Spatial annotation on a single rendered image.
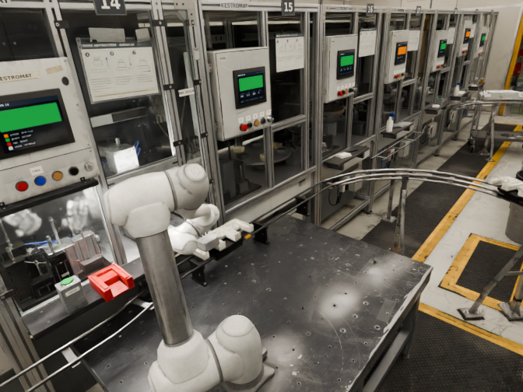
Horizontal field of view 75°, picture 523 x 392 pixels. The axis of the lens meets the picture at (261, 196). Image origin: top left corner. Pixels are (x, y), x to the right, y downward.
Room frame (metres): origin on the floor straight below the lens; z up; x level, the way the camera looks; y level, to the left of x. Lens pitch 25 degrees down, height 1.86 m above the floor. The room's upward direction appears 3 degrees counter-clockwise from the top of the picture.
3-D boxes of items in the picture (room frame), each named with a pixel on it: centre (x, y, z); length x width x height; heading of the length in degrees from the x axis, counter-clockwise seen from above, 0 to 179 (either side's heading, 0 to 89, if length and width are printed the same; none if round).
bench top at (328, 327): (1.30, -0.01, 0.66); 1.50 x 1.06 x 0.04; 137
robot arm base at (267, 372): (0.91, 0.10, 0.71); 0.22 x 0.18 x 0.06; 137
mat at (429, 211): (4.58, -3.02, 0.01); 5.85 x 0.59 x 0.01; 137
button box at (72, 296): (1.09, 0.79, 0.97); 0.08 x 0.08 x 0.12; 47
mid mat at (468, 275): (2.26, -1.88, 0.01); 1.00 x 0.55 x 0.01; 137
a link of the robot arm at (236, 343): (0.89, 0.12, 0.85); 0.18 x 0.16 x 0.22; 117
